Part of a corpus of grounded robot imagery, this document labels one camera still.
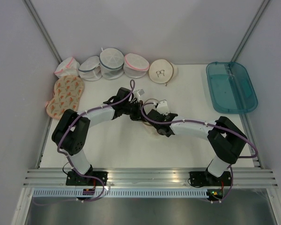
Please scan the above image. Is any beige round bag with glasses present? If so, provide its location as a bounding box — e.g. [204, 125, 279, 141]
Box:
[148, 59, 178, 86]

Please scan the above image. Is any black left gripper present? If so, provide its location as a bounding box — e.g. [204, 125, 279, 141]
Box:
[122, 100, 147, 123]

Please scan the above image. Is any beige round glasses laundry bag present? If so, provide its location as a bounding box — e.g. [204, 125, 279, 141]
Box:
[142, 98, 166, 140]

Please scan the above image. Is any white blue-trim mesh bag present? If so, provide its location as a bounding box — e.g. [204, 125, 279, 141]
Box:
[78, 56, 102, 81]

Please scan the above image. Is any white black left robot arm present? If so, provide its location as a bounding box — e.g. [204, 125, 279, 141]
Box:
[52, 87, 144, 186]

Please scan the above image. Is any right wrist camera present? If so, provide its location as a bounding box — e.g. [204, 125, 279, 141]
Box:
[155, 100, 170, 115]

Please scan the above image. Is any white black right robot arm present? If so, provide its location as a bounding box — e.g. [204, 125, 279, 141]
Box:
[143, 109, 247, 187]

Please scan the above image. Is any right aluminium corner post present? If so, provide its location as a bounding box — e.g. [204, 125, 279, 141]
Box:
[230, 0, 271, 62]

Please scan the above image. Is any white pink-zip mesh bag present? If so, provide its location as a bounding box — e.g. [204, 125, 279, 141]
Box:
[123, 53, 149, 79]

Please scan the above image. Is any aluminium corner post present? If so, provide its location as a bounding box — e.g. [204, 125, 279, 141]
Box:
[22, 0, 62, 63]
[230, 0, 271, 62]

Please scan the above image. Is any teal transparent plastic bin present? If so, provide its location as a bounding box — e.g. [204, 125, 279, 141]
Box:
[206, 61, 258, 114]

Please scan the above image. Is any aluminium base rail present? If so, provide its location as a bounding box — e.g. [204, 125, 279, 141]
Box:
[23, 167, 278, 188]

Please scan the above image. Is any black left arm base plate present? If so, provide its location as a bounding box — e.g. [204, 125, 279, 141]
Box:
[66, 171, 108, 187]

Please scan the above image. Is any tall white blue-zip mesh bag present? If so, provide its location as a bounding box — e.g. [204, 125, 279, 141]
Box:
[99, 48, 124, 80]

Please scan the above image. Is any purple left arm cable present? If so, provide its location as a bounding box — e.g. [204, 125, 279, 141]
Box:
[32, 79, 135, 207]

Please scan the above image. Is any left aluminium corner post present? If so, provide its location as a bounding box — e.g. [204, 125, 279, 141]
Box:
[22, 0, 62, 63]

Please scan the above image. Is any white pink-trim mesh bag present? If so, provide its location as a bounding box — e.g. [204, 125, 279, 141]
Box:
[54, 57, 80, 78]

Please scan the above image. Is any floral peanut-shaped laundry bag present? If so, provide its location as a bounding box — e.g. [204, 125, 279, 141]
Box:
[45, 75, 85, 120]

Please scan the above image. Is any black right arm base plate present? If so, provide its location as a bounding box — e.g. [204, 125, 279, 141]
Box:
[188, 171, 232, 188]

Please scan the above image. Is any white slotted cable duct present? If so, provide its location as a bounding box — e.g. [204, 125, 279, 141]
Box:
[32, 188, 224, 198]

